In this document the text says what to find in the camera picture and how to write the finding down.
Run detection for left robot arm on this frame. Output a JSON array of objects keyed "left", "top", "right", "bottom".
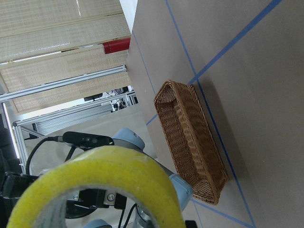
[{"left": 0, "top": 129, "right": 197, "bottom": 228}]

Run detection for bamboo screen panels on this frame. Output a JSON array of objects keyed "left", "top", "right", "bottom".
[{"left": 0, "top": 0, "right": 133, "bottom": 114}]

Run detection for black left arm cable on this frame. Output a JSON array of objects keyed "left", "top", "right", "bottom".
[{"left": 25, "top": 136, "right": 65, "bottom": 176}]

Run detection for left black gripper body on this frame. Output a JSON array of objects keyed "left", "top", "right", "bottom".
[{"left": 0, "top": 172, "right": 127, "bottom": 219}]

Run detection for red cylinder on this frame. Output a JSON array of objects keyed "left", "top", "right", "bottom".
[{"left": 102, "top": 38, "right": 131, "bottom": 54}]

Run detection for brown wicker basket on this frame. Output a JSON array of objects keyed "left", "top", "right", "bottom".
[{"left": 154, "top": 80, "right": 228, "bottom": 205}]

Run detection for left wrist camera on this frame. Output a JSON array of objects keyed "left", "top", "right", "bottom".
[{"left": 62, "top": 131, "right": 114, "bottom": 150}]

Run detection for yellow tape roll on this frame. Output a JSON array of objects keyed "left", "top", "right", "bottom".
[{"left": 8, "top": 146, "right": 185, "bottom": 228}]

